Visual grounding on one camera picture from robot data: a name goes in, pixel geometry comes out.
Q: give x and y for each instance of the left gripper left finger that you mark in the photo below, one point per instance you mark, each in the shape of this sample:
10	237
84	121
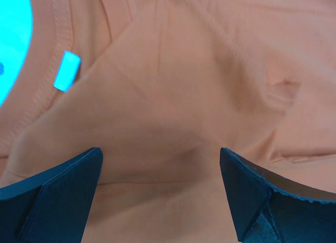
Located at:
52	206

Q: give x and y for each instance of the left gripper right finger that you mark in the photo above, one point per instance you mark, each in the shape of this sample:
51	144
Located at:
267	207

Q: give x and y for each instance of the orange t shirt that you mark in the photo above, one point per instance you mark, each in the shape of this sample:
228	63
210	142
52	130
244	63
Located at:
161	86

